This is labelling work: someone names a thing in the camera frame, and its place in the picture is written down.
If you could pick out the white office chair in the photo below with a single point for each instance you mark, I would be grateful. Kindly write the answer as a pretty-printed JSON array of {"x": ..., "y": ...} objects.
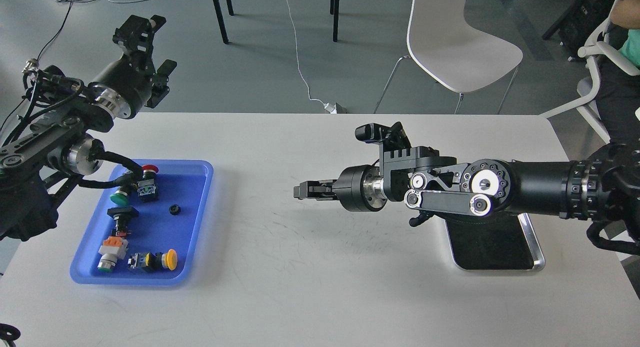
[{"x": 603, "y": 44}]

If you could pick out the silver metal tray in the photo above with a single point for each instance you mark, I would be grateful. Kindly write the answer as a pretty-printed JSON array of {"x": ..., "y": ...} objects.
[{"x": 501, "y": 243}]

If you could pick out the yellow mushroom push button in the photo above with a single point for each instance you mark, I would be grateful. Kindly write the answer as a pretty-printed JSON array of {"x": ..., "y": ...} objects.
[{"x": 150, "y": 262}]

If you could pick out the orange grey push button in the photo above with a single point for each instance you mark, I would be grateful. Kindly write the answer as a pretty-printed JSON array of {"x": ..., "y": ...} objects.
[{"x": 111, "y": 250}]

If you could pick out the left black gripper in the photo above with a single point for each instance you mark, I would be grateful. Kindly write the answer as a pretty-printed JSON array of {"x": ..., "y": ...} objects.
[{"x": 130, "y": 83}]

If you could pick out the small black gear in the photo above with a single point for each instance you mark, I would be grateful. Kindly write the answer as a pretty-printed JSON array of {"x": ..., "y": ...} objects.
[{"x": 174, "y": 209}]

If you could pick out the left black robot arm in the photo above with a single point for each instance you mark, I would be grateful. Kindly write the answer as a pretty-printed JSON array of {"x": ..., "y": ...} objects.
[{"x": 50, "y": 152}]

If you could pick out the black cabinet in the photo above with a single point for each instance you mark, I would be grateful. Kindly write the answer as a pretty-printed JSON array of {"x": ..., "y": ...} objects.
[{"x": 577, "y": 23}]

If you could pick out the white plastic chair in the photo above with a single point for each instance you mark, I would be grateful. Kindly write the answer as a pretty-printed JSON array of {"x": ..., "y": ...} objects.
[{"x": 458, "y": 56}]

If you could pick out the green push button switch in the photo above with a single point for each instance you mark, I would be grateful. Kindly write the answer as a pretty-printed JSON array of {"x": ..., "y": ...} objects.
[{"x": 122, "y": 196}]

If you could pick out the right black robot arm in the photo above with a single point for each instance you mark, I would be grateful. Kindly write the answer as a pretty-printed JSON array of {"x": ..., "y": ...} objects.
[{"x": 603, "y": 188}]

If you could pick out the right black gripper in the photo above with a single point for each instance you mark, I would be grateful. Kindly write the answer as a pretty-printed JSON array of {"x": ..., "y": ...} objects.
[{"x": 358, "y": 188}]

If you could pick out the black selector switch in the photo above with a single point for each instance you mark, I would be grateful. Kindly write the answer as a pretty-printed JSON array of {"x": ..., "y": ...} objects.
[{"x": 122, "y": 215}]

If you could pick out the red mushroom push button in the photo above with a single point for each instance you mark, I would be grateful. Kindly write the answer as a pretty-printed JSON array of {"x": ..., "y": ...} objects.
[{"x": 147, "y": 187}]

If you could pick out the blue plastic tray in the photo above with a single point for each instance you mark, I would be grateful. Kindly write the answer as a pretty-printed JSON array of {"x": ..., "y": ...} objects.
[{"x": 183, "y": 182}]

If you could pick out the seated person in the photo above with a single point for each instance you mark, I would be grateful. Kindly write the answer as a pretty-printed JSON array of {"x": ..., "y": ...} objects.
[{"x": 619, "y": 93}]

